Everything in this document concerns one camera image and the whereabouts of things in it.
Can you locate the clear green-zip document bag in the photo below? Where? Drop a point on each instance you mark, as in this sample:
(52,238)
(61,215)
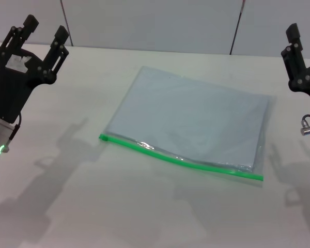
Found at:
(191,116)

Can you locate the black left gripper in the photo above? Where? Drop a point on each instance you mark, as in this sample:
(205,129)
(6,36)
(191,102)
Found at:
(10,87)

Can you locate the green zipper slider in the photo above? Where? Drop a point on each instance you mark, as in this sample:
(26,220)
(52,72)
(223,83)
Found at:
(104,137)

